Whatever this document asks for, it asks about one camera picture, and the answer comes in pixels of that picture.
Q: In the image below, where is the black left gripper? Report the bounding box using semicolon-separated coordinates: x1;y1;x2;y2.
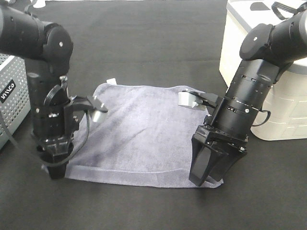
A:
35;96;94;180

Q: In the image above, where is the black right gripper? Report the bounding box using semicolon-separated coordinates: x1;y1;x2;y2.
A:
189;125;248;187

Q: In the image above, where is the grey microfibre towel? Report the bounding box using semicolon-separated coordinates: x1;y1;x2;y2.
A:
64;78;225;189

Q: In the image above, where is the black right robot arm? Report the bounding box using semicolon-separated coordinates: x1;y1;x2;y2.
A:
189;11;307;186

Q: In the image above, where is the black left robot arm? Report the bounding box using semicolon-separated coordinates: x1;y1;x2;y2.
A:
0;0;99;180

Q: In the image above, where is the grey perforated plastic basket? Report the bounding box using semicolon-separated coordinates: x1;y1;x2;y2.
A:
0;54;30;134

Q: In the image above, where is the black table mat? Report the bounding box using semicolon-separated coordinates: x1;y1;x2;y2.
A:
0;0;307;230

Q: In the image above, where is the white cup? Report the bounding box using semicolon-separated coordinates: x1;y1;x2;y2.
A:
31;0;46;9

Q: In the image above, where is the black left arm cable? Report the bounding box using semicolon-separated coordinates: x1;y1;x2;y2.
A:
0;76;93;168

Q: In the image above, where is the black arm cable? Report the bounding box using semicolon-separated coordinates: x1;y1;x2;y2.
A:
0;76;93;168
251;109;271;127

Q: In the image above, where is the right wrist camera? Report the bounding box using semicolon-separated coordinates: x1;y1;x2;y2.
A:
177;89;223;111

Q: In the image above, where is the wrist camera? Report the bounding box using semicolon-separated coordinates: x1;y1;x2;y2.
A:
177;89;223;111
87;96;108;123

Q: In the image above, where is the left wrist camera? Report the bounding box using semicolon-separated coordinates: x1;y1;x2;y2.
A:
87;96;108;123

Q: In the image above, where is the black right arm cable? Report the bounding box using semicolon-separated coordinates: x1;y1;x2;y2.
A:
251;109;271;127

